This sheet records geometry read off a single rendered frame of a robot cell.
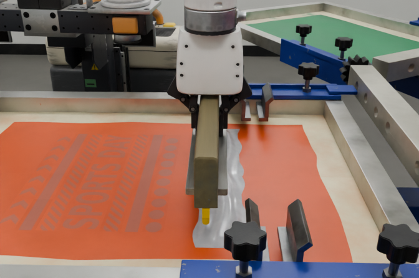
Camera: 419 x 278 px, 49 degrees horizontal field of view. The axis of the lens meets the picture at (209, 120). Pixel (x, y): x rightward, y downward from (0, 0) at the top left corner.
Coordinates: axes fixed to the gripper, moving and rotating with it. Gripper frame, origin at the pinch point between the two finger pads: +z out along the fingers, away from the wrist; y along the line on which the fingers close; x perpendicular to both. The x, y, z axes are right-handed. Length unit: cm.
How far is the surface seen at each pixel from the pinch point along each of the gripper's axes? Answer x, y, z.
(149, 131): -15.6, 12.4, 10.2
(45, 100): -24.8, 36.2, 7.6
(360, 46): -79, -47, 11
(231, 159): -3.9, -3.9, 9.5
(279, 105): -24.7, -14.6, 7.9
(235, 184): 3.8, -4.4, 9.5
